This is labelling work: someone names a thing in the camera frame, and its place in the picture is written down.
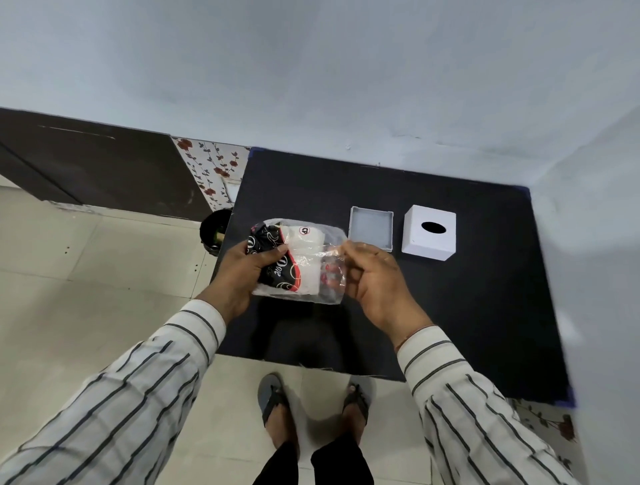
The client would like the person's right hand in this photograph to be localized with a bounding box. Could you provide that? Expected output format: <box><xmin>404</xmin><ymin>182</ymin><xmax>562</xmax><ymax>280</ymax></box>
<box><xmin>338</xmin><ymin>241</ymin><xmax>434</xmax><ymax>341</ymax></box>

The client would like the person's left hand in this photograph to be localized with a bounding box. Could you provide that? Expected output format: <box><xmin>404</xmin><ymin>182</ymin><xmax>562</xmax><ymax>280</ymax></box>
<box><xmin>196</xmin><ymin>240</ymin><xmax>290</xmax><ymax>324</ymax></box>

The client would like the clear plastic tissue packet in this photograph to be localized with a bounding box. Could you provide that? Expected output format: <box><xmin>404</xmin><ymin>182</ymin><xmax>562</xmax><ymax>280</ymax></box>
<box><xmin>246</xmin><ymin>218</ymin><xmax>349</xmax><ymax>306</ymax></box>

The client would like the person's left forearm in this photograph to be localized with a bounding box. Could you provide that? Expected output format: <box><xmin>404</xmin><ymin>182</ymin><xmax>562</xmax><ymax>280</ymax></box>
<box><xmin>0</xmin><ymin>298</ymin><xmax>228</xmax><ymax>485</ymax></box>

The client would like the person's right forearm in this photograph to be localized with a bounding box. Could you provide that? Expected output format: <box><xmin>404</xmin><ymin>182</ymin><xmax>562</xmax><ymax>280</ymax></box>
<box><xmin>395</xmin><ymin>324</ymin><xmax>581</xmax><ymax>485</ymax></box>

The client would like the black table mat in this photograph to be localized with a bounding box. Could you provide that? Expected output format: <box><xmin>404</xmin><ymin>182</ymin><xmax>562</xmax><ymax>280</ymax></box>
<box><xmin>214</xmin><ymin>147</ymin><xmax>576</xmax><ymax>408</ymax></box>

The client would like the white tissue box base tray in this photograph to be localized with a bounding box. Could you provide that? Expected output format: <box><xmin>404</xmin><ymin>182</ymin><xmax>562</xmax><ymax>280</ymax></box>
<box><xmin>347</xmin><ymin>206</ymin><xmax>395</xmax><ymax>253</ymax></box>

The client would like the black round bin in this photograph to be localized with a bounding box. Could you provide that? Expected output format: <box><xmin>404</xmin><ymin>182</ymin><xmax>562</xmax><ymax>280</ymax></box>
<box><xmin>199</xmin><ymin>208</ymin><xmax>233</xmax><ymax>257</ymax></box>

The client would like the white tissue box cover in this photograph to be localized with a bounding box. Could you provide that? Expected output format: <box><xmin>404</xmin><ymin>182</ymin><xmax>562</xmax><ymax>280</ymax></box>
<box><xmin>401</xmin><ymin>204</ymin><xmax>458</xmax><ymax>262</ymax></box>

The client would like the floral patterned table cloth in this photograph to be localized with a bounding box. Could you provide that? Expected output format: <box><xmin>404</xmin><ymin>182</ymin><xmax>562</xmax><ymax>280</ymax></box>
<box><xmin>171</xmin><ymin>136</ymin><xmax>251</xmax><ymax>212</ymax></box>

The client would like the person's right sandal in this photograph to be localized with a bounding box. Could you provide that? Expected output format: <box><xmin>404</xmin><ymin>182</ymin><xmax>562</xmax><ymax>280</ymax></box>
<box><xmin>342</xmin><ymin>376</ymin><xmax>376</xmax><ymax>426</ymax></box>

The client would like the person's sandal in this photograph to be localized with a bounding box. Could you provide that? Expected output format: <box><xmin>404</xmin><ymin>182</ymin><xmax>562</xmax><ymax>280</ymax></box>
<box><xmin>342</xmin><ymin>376</ymin><xmax>376</xmax><ymax>426</ymax></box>
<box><xmin>257</xmin><ymin>373</ymin><xmax>293</xmax><ymax>428</ymax></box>

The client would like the person's left sandal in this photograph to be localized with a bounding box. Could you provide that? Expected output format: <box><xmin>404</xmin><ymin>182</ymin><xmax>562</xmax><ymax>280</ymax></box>
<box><xmin>257</xmin><ymin>373</ymin><xmax>293</xmax><ymax>428</ymax></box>

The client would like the person's right leg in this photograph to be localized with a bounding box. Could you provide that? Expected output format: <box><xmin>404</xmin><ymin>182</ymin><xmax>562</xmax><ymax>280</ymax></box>
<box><xmin>310</xmin><ymin>384</ymin><xmax>375</xmax><ymax>485</ymax></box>

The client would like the person's leg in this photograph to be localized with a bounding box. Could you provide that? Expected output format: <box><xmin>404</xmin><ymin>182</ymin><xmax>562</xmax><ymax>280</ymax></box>
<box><xmin>252</xmin><ymin>400</ymin><xmax>301</xmax><ymax>485</ymax></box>
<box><xmin>310</xmin><ymin>384</ymin><xmax>375</xmax><ymax>485</ymax></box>

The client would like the person's left leg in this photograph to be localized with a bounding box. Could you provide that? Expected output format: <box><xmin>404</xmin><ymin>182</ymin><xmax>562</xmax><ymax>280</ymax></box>
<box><xmin>252</xmin><ymin>400</ymin><xmax>301</xmax><ymax>485</ymax></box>

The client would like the dark brown cabinet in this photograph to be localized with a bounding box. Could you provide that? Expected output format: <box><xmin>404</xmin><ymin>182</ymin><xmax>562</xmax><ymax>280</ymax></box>
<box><xmin>0</xmin><ymin>107</ymin><xmax>213</xmax><ymax>221</ymax></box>

